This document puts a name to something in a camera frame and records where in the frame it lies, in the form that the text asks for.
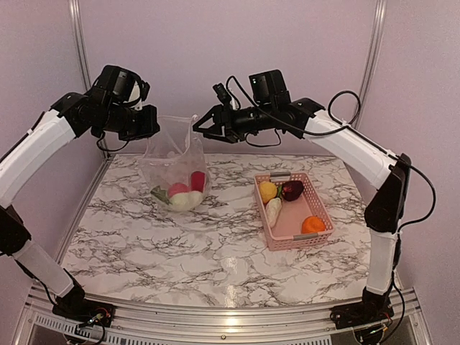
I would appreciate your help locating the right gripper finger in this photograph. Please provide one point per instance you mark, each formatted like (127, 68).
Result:
(205, 123)
(217, 137)

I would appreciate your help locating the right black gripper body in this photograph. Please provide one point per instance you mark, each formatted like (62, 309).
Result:
(263, 118)

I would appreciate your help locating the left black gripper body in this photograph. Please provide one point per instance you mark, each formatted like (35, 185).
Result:
(117, 118)

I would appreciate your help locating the dark red fuzzy fruit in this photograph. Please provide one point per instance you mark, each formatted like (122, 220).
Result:
(197, 181)

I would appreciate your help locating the clear zip top bag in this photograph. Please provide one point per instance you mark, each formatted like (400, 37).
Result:
(173, 154)

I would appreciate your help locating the red apple toy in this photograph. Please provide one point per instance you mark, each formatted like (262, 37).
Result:
(177, 188)

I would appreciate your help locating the white radish with leaves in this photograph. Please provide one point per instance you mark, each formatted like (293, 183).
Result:
(183, 201)

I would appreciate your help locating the pink perforated plastic basket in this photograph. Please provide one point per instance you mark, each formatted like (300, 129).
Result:
(287, 232)

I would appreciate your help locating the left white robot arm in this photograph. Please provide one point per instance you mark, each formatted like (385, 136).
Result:
(67, 119)

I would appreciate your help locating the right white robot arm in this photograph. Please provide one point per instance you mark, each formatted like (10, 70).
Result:
(308, 119)

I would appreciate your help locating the yellow lemon toy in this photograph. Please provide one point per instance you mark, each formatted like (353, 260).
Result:
(267, 191)

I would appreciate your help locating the dark maroon eggplant toy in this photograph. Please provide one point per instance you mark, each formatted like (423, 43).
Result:
(292, 190)

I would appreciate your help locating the white radish upper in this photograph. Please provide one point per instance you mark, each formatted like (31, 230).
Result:
(272, 210)

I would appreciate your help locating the orange tangerine toy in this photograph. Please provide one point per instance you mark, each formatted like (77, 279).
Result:
(312, 224)

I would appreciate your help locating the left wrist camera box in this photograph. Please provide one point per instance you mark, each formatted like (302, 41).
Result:
(117, 85)

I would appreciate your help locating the left aluminium frame post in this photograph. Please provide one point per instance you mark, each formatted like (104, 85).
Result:
(80, 46)

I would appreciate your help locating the aluminium frame post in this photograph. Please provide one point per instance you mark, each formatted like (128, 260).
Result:
(80, 46)
(375, 44)

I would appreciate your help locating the right aluminium frame post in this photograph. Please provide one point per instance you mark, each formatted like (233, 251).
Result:
(375, 44)

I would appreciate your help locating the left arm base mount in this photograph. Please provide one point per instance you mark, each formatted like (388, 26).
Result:
(75, 306)

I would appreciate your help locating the front aluminium rail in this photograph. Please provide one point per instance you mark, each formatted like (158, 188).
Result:
(149, 323)

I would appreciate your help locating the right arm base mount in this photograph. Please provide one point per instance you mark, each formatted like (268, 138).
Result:
(371, 308)

